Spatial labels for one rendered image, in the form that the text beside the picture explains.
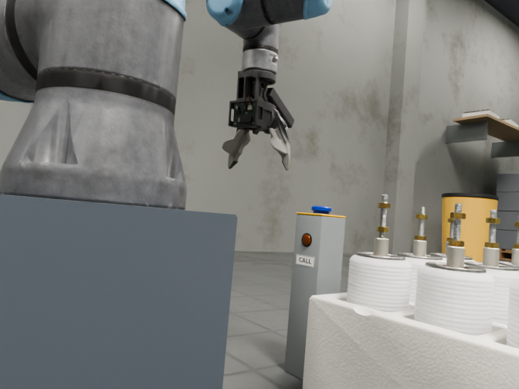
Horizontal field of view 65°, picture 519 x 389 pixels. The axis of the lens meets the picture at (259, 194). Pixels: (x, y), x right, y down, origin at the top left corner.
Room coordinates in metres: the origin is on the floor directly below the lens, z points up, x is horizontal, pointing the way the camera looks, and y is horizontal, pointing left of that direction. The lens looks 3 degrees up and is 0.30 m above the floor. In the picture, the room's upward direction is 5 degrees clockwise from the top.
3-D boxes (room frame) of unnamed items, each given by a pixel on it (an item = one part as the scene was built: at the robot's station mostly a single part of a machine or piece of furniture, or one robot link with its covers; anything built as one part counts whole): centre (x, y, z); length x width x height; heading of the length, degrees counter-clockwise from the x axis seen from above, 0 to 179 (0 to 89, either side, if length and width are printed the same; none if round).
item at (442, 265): (0.56, -0.28, 0.25); 0.08 x 0.08 x 0.01
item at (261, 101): (0.84, 0.02, 0.54); 0.09 x 0.08 x 0.12; 147
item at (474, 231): (2.90, -1.50, 0.29); 0.37 x 0.36 x 0.58; 125
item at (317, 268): (0.81, -0.13, 0.16); 0.07 x 0.07 x 0.31; 39
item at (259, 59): (0.84, 0.02, 0.62); 0.08 x 0.08 x 0.05
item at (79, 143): (0.36, 0.14, 0.35); 0.15 x 0.15 x 0.10
